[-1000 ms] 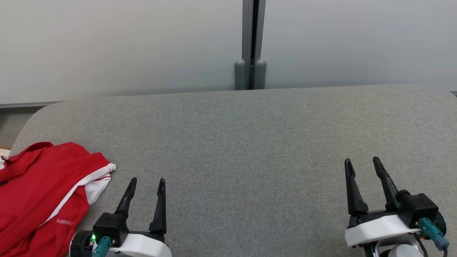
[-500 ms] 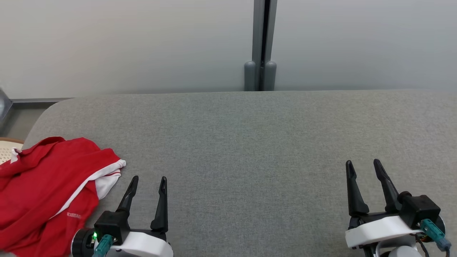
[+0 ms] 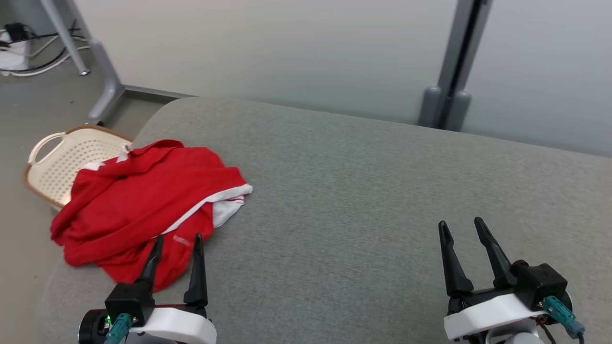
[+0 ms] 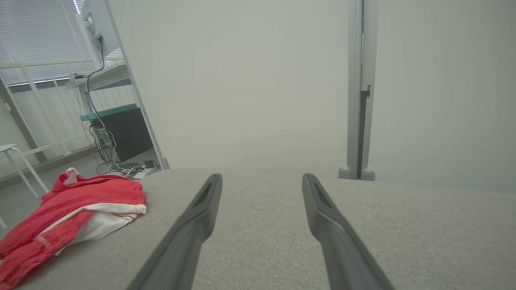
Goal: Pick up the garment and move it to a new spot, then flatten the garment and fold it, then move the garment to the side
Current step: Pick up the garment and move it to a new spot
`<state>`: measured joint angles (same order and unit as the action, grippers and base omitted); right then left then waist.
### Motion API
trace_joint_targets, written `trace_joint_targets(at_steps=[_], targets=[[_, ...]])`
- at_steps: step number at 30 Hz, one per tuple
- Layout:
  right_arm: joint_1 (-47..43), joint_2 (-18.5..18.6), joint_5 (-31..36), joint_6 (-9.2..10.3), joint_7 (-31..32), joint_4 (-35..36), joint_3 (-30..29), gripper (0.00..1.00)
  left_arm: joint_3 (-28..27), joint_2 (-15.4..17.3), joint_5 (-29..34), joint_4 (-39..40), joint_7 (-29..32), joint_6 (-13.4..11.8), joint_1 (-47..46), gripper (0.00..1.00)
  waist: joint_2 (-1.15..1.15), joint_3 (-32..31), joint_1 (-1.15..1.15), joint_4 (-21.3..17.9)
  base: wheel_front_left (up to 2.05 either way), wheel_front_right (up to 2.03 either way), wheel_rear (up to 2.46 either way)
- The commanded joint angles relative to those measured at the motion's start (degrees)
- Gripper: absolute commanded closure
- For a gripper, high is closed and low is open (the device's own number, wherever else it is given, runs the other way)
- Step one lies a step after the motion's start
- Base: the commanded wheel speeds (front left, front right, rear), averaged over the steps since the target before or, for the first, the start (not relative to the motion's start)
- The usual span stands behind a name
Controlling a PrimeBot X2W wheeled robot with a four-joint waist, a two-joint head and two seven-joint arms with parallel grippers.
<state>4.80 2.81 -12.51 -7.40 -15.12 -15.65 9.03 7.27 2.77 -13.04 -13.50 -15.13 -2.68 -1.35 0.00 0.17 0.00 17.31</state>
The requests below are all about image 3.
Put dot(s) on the black power adapter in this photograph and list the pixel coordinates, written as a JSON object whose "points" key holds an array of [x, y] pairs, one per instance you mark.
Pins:
{"points": [[16, 31]]}

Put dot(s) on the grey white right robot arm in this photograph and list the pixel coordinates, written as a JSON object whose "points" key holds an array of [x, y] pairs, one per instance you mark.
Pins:
{"points": [[519, 338]]}

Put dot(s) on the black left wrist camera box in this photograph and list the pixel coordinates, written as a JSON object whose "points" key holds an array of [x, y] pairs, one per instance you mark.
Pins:
{"points": [[126, 301]]}

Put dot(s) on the grey fabric sofa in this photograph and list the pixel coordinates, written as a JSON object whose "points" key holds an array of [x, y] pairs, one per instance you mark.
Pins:
{"points": [[358, 205]]}

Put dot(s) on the grey wall base rail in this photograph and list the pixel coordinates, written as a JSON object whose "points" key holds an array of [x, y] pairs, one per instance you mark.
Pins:
{"points": [[153, 91]]}

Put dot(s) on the red jersey with white sleeves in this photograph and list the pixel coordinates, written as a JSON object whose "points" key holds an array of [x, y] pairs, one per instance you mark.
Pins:
{"points": [[143, 258]]}

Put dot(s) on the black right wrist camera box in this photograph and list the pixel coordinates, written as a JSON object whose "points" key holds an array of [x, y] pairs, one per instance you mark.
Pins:
{"points": [[540, 282]]}

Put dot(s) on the white power strip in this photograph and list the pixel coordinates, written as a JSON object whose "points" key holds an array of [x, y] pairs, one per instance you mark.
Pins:
{"points": [[12, 57]]}

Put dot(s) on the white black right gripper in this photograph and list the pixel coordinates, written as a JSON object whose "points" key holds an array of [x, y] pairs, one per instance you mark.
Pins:
{"points": [[483, 313]]}

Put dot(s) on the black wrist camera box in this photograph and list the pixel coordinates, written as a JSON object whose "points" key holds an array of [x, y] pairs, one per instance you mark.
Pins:
{"points": [[126, 301], [540, 282]]}

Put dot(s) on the grey partition post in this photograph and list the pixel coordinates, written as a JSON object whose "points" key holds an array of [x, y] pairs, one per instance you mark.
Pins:
{"points": [[449, 62]]}

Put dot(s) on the thin grey metal leg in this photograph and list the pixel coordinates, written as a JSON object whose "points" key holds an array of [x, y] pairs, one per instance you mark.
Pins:
{"points": [[62, 33]]}

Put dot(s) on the thick grey desk leg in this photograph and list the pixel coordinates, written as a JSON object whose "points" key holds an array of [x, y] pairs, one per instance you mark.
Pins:
{"points": [[111, 91]]}

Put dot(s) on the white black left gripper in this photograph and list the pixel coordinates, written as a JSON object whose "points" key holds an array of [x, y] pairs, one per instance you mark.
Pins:
{"points": [[177, 325]]}

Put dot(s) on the cream perforated laundry basket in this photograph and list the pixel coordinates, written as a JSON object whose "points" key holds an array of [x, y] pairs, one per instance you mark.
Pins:
{"points": [[57, 167]]}

